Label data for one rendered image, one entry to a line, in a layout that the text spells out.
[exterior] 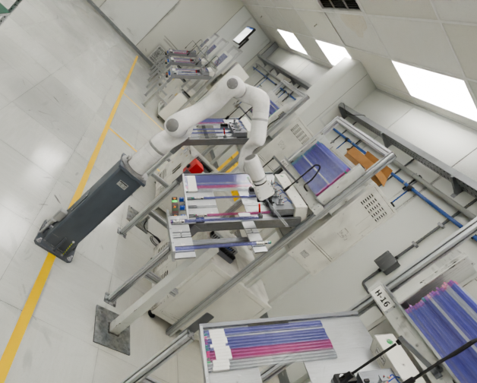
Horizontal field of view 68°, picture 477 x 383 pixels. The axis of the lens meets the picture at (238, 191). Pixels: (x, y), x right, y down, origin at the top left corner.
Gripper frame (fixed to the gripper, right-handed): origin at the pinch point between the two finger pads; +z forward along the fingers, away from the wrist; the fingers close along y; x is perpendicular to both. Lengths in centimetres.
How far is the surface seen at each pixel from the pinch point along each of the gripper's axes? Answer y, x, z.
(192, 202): -39, 41, -4
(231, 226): -24.8, 10.8, 8.0
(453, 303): 27, -99, 15
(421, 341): 11, -100, 23
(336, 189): 41.6, -2.2, 13.3
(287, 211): 11.1, 9.0, 17.7
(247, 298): -37, 16, 70
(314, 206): 26.6, 2.6, 19.6
